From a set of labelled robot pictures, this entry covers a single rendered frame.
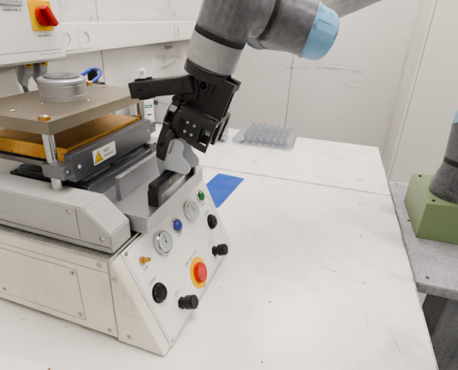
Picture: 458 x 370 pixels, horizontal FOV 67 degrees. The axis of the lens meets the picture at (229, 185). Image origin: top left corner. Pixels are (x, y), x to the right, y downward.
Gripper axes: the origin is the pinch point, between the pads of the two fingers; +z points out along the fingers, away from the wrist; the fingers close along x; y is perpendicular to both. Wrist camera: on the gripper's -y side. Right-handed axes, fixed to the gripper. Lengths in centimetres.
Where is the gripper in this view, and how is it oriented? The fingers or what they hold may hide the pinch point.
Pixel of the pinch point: (161, 169)
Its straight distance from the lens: 63.3
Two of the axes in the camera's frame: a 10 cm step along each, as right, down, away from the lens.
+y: 8.8, 4.7, -1.0
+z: -3.6, 7.8, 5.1
